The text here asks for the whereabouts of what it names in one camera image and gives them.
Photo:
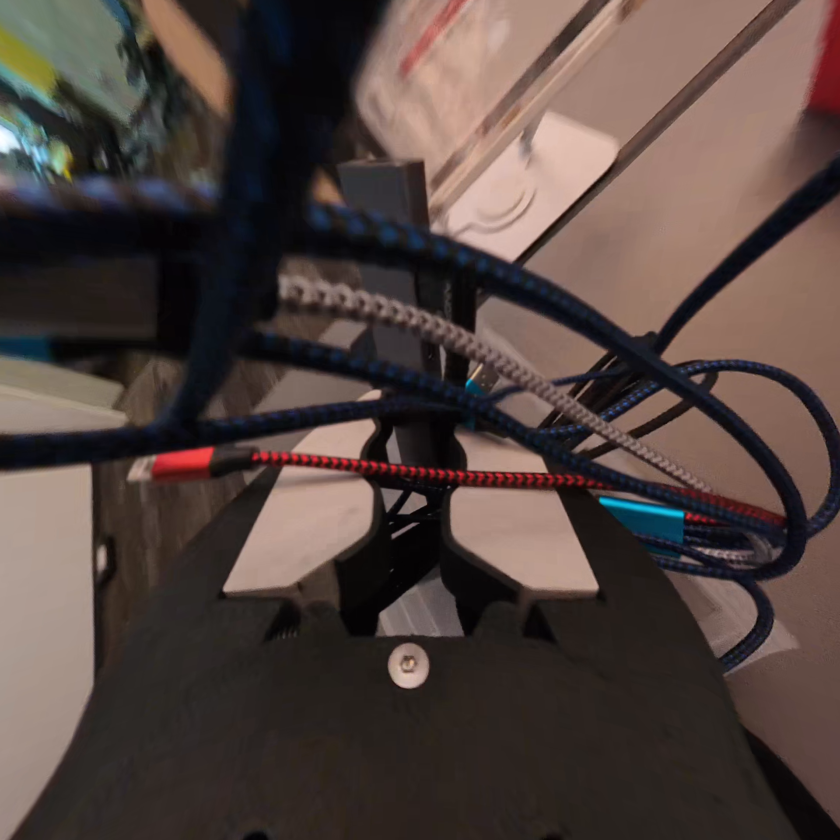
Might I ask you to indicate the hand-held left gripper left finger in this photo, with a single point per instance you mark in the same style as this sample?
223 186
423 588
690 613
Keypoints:
308 525

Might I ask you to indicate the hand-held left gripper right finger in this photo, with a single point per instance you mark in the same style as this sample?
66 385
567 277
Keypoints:
518 538

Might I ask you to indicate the grey usb hub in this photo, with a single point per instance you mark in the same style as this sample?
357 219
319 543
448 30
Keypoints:
384 190

